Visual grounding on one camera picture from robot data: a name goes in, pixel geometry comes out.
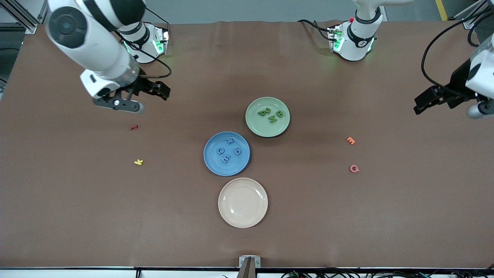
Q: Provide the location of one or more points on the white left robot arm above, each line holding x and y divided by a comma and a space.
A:
357, 46

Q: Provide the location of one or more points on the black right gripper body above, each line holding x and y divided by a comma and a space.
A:
143, 85

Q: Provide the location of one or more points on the blue plate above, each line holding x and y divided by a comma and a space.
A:
226, 170

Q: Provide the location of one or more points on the orange foam letter E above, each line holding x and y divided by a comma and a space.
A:
349, 140

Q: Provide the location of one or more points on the brown table cover sheet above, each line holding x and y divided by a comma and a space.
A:
77, 216

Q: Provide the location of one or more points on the blue foam letter G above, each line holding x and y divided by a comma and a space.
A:
234, 151

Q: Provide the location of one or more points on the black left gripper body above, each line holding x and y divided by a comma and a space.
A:
458, 82

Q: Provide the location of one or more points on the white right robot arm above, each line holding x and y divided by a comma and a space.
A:
96, 46

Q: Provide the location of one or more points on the pink foam letter Q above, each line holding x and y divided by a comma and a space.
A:
351, 168

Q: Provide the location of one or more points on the blue foam letter X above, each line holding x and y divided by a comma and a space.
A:
230, 141

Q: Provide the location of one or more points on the beige plate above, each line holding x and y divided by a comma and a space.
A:
243, 202

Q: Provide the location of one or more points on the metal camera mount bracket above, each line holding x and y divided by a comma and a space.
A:
249, 266

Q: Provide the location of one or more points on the green plate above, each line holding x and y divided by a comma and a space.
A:
267, 129

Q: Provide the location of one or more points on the white table edge rail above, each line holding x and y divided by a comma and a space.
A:
58, 274

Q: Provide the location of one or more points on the blue foam letter E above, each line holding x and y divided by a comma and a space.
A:
225, 158

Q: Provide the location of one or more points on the yellow foam letter K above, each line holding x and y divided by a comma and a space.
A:
138, 162

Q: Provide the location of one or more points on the aluminium frame profile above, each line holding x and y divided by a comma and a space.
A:
469, 23
29, 26

